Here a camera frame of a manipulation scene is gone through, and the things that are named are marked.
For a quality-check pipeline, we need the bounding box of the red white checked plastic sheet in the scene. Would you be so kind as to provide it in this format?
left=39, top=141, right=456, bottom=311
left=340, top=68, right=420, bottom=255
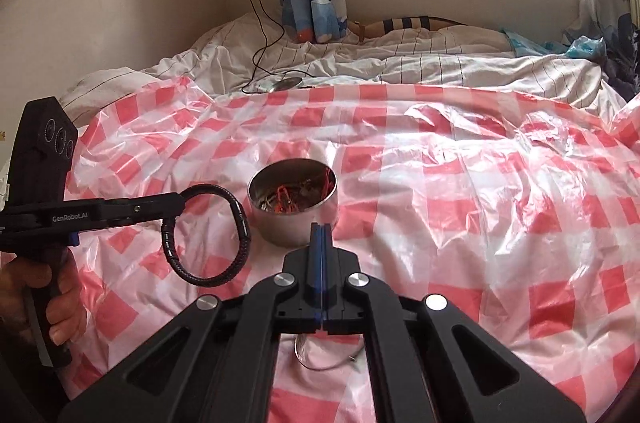
left=62, top=75, right=640, bottom=423

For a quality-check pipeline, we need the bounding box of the black braided bracelet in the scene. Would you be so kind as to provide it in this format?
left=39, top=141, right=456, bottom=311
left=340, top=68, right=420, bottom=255
left=161, top=184, right=251, bottom=288

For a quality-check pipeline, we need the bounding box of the thin silver wire bangle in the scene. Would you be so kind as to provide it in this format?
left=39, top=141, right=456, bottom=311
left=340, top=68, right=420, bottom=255
left=294, top=334, right=362, bottom=372

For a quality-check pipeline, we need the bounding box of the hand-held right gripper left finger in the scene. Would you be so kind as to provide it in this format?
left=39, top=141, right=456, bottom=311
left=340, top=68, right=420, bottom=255
left=57, top=223, right=322, bottom=423

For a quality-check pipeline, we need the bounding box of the person's left hand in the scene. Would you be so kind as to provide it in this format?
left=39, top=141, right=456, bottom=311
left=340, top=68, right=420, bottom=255
left=0, top=250, right=89, bottom=346

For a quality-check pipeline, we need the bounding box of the white striped duvet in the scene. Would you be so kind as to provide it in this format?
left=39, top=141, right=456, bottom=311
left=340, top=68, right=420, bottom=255
left=60, top=10, right=628, bottom=114

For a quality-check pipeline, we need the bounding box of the black jacket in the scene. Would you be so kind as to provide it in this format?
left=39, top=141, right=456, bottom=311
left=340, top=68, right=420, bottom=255
left=602, top=48, right=640, bottom=104

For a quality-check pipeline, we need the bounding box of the light blue patterned cloth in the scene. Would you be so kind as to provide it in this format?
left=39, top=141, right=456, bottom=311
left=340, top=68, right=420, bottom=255
left=502, top=28, right=567, bottom=56

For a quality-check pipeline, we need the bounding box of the blue plastic bag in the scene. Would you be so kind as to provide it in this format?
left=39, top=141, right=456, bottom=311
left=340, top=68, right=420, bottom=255
left=565, top=35, right=609, bottom=62

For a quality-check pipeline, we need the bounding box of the round grey charging pad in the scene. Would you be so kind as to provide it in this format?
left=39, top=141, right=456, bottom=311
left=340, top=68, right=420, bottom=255
left=270, top=75, right=304, bottom=93

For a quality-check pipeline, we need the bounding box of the black charging cable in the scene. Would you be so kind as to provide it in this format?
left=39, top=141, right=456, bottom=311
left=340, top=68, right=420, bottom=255
left=241, top=0, right=321, bottom=95

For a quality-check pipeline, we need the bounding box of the striped cushion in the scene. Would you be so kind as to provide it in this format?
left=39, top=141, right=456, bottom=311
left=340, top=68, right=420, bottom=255
left=350, top=15, right=468, bottom=42

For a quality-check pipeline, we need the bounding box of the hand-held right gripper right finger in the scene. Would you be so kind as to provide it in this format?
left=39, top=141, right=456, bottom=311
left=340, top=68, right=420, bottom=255
left=322, top=223, right=587, bottom=423

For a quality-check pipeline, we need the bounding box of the round metal tin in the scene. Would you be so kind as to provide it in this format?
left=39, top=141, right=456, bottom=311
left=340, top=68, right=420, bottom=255
left=246, top=158, right=339, bottom=249

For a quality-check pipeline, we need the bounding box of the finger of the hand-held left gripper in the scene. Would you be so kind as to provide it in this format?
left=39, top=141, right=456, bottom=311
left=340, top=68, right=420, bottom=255
left=102, top=193, right=186, bottom=225

